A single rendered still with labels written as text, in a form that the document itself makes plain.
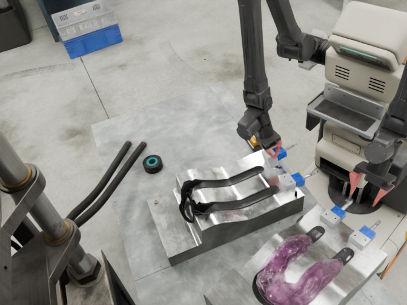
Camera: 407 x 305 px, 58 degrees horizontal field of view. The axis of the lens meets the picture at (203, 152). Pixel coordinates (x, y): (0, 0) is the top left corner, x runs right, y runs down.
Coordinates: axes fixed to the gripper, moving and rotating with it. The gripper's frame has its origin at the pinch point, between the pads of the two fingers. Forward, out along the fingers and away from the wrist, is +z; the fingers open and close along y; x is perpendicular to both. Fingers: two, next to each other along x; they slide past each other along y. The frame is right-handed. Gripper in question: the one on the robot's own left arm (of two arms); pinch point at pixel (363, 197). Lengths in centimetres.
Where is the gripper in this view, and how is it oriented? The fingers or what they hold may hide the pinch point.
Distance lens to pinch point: 119.5
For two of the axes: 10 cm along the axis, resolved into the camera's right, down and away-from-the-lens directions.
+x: 6.8, -2.0, 7.1
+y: 7.1, 4.4, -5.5
